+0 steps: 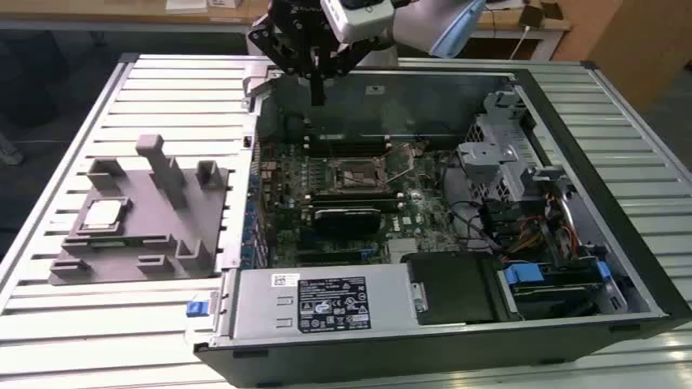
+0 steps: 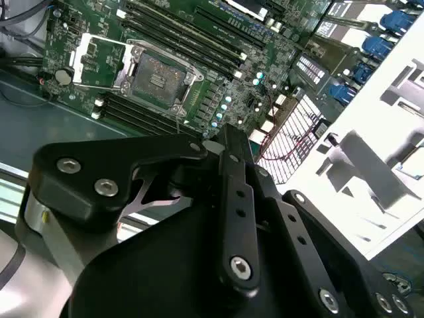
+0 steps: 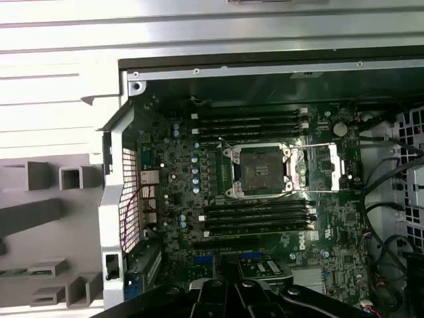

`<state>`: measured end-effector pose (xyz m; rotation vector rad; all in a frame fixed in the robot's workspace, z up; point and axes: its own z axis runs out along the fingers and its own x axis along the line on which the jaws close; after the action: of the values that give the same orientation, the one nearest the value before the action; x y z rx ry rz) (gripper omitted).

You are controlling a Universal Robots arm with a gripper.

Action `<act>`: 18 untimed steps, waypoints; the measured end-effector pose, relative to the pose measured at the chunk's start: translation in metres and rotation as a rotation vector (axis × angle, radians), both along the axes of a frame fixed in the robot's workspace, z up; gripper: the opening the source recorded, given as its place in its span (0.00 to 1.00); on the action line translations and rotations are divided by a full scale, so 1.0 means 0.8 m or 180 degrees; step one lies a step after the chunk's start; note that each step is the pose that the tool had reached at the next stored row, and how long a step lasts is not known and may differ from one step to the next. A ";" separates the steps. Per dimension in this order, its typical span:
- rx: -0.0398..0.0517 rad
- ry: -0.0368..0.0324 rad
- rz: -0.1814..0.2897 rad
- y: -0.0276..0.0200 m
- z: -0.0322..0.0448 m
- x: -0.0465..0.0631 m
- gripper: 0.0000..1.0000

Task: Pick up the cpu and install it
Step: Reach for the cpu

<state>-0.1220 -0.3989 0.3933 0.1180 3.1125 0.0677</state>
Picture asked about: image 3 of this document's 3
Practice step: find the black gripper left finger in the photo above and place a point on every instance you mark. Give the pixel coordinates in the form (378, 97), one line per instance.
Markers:
(212, 298)

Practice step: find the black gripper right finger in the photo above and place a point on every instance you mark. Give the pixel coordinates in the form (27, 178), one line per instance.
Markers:
(258, 301)

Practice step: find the metal socket cover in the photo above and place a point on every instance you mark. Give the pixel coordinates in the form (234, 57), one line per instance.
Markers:
(335, 165)

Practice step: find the CPU socket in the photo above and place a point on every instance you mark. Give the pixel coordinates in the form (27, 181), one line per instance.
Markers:
(261, 169)

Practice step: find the silver chipset heatsink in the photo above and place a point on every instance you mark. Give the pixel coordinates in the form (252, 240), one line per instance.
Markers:
(308, 276)

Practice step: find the black RAM slot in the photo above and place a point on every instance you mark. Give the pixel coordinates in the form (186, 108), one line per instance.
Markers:
(255, 229)
(248, 128)
(248, 114)
(248, 121)
(255, 214)
(255, 206)
(255, 221)
(248, 134)

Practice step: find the green motherboard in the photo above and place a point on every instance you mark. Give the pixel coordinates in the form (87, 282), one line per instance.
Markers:
(331, 225)

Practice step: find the black PC case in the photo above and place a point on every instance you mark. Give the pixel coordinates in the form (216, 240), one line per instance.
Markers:
(114, 198)

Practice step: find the round coin battery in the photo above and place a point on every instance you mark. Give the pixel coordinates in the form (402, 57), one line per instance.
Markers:
(339, 128)

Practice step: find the silver drive cage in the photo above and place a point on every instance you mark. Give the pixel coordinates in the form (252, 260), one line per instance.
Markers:
(414, 185)

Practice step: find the grey parts rack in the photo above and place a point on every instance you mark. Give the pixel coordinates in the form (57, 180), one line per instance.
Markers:
(33, 212)

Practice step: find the green RAM stick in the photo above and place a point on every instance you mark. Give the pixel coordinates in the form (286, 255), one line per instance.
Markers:
(13, 273)

